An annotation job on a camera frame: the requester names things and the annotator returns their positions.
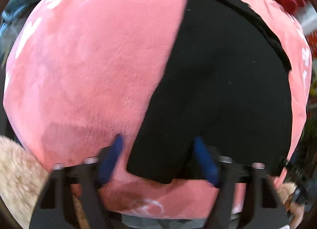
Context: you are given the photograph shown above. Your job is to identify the cream fluffy sleeve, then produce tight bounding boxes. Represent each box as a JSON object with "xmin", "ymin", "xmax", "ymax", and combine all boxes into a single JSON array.
[
  {"xmin": 1, "ymin": 136, "xmax": 48, "ymax": 228},
  {"xmin": 277, "ymin": 182, "xmax": 297, "ymax": 204}
]

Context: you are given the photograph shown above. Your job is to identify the pink butterfly bed blanket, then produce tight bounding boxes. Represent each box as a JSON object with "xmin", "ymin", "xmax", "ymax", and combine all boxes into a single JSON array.
[{"xmin": 3, "ymin": 0, "xmax": 312, "ymax": 219}]

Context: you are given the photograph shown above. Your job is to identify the person right hand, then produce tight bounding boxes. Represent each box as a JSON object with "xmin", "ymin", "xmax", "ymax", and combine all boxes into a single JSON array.
[{"xmin": 284, "ymin": 194, "xmax": 305, "ymax": 229}]

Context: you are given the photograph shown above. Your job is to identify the cream fluffy sleeve right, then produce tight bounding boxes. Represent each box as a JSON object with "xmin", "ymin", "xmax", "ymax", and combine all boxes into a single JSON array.
[{"xmin": 277, "ymin": 182, "xmax": 297, "ymax": 204}]

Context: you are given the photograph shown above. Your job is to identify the black small garment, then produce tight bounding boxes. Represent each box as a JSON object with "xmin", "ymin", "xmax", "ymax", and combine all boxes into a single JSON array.
[{"xmin": 126, "ymin": 0, "xmax": 292, "ymax": 184}]

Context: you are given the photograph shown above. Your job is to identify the cream fluffy sleeve left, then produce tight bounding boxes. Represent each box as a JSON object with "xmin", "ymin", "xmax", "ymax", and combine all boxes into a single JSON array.
[{"xmin": 1, "ymin": 136, "xmax": 48, "ymax": 228}]

